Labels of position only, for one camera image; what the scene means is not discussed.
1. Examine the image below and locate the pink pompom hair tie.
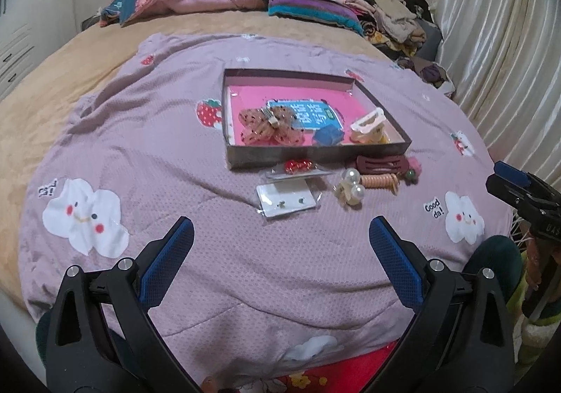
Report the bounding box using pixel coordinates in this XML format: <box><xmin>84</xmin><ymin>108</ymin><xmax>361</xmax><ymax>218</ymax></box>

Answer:
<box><xmin>403</xmin><ymin>156</ymin><xmax>424</xmax><ymax>185</ymax></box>

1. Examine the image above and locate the peach spiral hair tie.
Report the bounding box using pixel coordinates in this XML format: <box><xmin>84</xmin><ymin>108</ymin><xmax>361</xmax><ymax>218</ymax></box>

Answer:
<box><xmin>359</xmin><ymin>172</ymin><xmax>401</xmax><ymax>195</ymax></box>

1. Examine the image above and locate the pearl claw hair clip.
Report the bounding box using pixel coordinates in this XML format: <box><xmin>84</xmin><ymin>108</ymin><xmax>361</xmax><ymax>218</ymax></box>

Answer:
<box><xmin>334</xmin><ymin>168</ymin><xmax>365</xmax><ymax>207</ymax></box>

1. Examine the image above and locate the red strawberry earrings card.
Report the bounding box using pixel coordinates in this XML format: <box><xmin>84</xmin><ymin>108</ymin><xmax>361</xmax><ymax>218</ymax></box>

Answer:
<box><xmin>264</xmin><ymin>159</ymin><xmax>333</xmax><ymax>181</ymax></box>

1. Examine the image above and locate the white stud earring card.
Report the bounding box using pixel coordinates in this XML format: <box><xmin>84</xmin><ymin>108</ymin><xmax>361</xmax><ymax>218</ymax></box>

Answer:
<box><xmin>256</xmin><ymin>179</ymin><xmax>317</xmax><ymax>219</ymax></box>

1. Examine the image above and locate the maroon banana hair clip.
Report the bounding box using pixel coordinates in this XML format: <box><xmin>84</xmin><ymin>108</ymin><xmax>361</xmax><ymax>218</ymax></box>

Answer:
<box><xmin>356</xmin><ymin>155</ymin><xmax>409</xmax><ymax>174</ymax></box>

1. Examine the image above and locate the bag of clothes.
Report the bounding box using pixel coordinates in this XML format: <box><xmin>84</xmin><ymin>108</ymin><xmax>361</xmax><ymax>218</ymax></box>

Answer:
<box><xmin>397</xmin><ymin>56</ymin><xmax>455</xmax><ymax>98</ymax></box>

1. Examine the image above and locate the yellow translucent hair clip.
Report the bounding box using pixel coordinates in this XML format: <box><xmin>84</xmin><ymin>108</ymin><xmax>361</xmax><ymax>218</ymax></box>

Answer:
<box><xmin>350</xmin><ymin>130</ymin><xmax>391</xmax><ymax>145</ymax></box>

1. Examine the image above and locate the cream claw hair clip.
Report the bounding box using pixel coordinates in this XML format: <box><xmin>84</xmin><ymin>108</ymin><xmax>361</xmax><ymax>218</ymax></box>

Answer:
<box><xmin>350</xmin><ymin>108</ymin><xmax>386</xmax><ymax>135</ymax></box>

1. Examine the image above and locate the cream satin curtain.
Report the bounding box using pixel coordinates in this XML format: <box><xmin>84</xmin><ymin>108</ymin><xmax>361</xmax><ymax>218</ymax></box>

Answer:
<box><xmin>435</xmin><ymin>0</ymin><xmax>560</xmax><ymax>188</ymax></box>

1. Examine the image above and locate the pile of folded clothes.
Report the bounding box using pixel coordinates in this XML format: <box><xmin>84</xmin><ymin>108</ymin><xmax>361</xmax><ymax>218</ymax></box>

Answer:
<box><xmin>335</xmin><ymin>0</ymin><xmax>442</xmax><ymax>61</ymax></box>

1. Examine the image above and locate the blue fabric hair accessory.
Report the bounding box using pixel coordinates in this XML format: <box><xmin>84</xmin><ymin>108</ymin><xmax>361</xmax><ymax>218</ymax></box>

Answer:
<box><xmin>312</xmin><ymin>125</ymin><xmax>344</xmax><ymax>146</ymax></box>

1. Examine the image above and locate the purple cartoon print blanket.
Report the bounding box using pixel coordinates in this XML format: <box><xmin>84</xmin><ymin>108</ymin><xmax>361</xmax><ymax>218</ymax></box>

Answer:
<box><xmin>19</xmin><ymin>34</ymin><xmax>513</xmax><ymax>390</ymax></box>

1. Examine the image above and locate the blue printed card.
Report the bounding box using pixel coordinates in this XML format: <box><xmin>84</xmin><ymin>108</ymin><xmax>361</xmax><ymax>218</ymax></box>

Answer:
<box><xmin>266</xmin><ymin>99</ymin><xmax>343</xmax><ymax>131</ymax></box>

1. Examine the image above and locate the dark shallow box pink inside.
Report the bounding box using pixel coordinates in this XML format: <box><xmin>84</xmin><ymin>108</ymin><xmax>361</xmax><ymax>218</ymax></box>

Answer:
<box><xmin>222</xmin><ymin>69</ymin><xmax>411</xmax><ymax>170</ymax></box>

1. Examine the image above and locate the brown dotted bow hair clip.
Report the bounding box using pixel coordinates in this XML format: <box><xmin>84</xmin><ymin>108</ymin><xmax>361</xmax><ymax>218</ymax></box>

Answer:
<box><xmin>239</xmin><ymin>105</ymin><xmax>305</xmax><ymax>147</ymax></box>

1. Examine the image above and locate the tan bed sheet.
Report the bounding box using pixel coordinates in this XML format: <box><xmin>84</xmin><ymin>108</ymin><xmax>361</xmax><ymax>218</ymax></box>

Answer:
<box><xmin>1</xmin><ymin>11</ymin><xmax>384</xmax><ymax>307</ymax></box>

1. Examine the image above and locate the striped purple teal pillow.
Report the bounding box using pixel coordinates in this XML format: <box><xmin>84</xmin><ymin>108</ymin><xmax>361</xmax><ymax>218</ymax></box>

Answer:
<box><xmin>268</xmin><ymin>0</ymin><xmax>365</xmax><ymax>36</ymax></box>

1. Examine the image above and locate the white wardrobe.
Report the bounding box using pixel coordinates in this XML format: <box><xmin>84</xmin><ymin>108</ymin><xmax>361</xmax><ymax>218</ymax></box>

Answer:
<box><xmin>1</xmin><ymin>0</ymin><xmax>77</xmax><ymax>98</ymax></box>

